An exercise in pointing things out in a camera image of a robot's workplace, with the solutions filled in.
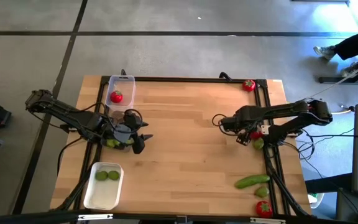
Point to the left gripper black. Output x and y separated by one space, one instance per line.
128 120

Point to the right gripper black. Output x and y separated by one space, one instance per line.
244 129

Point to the red tomato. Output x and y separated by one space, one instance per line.
249 86
116 97
264 209
256 135

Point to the green lime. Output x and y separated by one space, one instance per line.
114 175
258 144
101 175
262 192

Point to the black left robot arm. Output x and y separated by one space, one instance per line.
64 113

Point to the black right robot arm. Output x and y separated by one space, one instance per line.
275 112

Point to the clear plastic bin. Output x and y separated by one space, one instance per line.
126 90
112 114

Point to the translucent white plastic bin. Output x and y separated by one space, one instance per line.
102 194

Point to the white green container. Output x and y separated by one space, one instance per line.
317 199

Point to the black stand base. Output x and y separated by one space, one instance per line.
337 80

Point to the person's shoe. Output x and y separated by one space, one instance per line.
324 52
350 70

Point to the person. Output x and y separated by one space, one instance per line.
356 43

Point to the gray wrist camera mount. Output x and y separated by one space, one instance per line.
123 133

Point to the black metal table frame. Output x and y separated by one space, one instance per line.
182 79

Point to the silver metal bracket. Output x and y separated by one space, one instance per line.
267 221
93 216

